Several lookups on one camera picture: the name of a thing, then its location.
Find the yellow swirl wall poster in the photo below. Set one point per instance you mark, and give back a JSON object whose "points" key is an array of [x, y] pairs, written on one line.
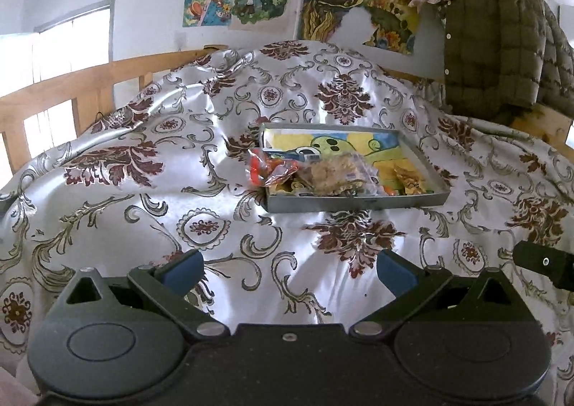
{"points": [[323, 7]]}

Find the granola snack packet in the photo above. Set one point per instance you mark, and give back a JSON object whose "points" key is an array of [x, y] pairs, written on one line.
{"points": [[332, 177]]}

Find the bright window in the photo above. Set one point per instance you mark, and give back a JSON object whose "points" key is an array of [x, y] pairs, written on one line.
{"points": [[71, 43]]}

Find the pale wooden bed board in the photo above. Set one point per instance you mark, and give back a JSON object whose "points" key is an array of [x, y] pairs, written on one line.
{"points": [[542, 123]]}

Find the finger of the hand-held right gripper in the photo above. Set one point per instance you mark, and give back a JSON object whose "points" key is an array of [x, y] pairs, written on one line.
{"points": [[545, 265]]}

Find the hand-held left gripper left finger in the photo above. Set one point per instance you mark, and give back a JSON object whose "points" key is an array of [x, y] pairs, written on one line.
{"points": [[184, 271]]}

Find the floral satin blanket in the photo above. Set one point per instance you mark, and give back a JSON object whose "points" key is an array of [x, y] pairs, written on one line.
{"points": [[112, 217]]}

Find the yellow orange snack packet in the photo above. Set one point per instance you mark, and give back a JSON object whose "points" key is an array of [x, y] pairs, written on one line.
{"points": [[408, 179]]}

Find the grey tray with painted bottom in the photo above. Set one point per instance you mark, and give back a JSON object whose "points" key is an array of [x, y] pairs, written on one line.
{"points": [[358, 139]]}

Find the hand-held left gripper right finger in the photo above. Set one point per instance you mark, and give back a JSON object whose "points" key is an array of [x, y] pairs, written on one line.
{"points": [[397, 273]]}

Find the olive quilted jacket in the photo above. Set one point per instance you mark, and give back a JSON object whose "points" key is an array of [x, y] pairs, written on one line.
{"points": [[489, 43]]}

